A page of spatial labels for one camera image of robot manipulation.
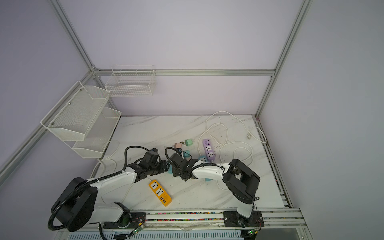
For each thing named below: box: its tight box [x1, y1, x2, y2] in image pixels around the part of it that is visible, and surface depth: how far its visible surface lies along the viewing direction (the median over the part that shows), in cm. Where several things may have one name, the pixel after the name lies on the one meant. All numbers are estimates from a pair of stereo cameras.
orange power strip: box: [148, 179, 173, 207], surface depth 82 cm
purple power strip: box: [203, 138, 215, 162], surface depth 100 cm
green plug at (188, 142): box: [184, 139, 193, 147], surface depth 105 cm
